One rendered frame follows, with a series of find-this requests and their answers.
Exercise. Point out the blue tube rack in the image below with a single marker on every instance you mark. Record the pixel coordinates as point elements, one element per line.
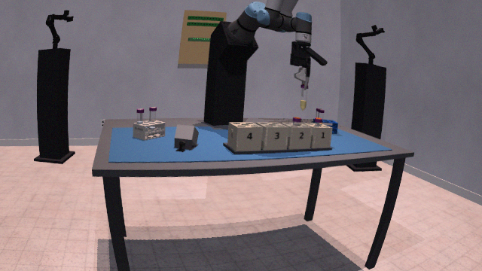
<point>334,125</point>

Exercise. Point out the blue bench mat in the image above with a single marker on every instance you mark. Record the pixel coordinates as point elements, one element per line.
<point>125,148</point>

